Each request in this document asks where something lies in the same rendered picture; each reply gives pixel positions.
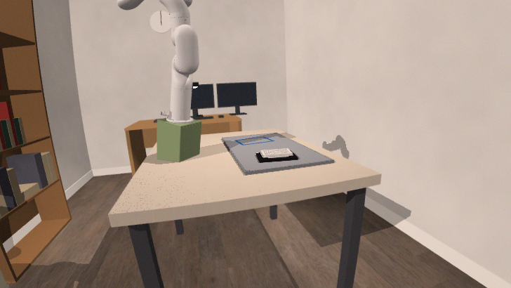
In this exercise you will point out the black rectangular frame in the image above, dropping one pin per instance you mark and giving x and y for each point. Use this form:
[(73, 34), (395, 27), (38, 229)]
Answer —
[(276, 159)]

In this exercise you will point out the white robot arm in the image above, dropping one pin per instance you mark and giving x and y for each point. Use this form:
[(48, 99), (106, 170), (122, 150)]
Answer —
[(184, 63)]

